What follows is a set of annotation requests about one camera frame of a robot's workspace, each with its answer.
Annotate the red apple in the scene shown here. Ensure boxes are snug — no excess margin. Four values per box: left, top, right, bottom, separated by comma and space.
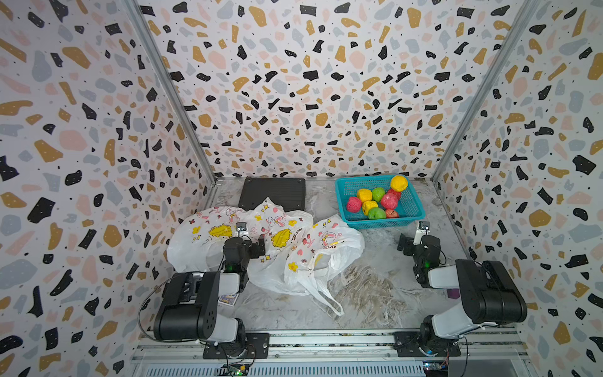
385, 209, 399, 218

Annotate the green toy fruit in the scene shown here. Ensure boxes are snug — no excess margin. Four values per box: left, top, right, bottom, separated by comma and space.
367, 207, 387, 220
372, 187, 386, 203

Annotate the white plastic bag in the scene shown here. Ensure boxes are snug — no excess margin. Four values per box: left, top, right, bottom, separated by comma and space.
166, 207, 244, 273
241, 199, 314, 296
284, 215, 365, 317

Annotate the red toy fruit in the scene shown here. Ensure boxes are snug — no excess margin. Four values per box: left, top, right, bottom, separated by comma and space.
388, 188, 402, 199

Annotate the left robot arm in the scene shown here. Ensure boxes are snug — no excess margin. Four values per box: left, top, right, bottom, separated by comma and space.
153, 235, 265, 347

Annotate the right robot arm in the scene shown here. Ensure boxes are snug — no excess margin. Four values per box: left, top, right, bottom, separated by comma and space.
397, 234, 528, 357

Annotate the teal plastic basket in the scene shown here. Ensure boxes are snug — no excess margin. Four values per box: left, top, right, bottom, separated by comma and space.
335, 174, 426, 229

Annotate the playing card box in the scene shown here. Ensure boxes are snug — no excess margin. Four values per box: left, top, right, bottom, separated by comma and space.
218, 294, 239, 307

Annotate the black hard case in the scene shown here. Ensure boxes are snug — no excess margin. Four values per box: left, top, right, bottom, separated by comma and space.
238, 178, 306, 212

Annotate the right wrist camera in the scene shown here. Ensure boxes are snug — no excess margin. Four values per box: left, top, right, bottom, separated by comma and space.
413, 221, 430, 245

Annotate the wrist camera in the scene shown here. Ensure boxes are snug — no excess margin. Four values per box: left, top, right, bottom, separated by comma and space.
413, 221, 430, 245
236, 221, 248, 237

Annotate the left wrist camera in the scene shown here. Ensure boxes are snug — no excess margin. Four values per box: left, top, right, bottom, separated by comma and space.
236, 221, 248, 237

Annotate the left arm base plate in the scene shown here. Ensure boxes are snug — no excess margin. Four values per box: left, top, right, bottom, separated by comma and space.
203, 332, 270, 361

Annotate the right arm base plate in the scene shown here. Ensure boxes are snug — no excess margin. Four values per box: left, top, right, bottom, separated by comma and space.
394, 331, 461, 358

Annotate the aluminium front rail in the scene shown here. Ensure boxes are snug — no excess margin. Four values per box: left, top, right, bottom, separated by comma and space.
127, 328, 537, 376

